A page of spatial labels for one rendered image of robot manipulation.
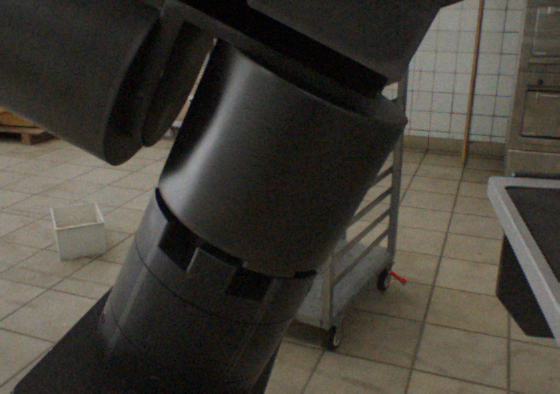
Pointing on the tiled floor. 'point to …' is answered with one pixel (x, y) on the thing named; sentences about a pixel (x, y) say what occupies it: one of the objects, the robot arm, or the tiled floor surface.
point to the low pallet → (26, 133)
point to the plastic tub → (79, 230)
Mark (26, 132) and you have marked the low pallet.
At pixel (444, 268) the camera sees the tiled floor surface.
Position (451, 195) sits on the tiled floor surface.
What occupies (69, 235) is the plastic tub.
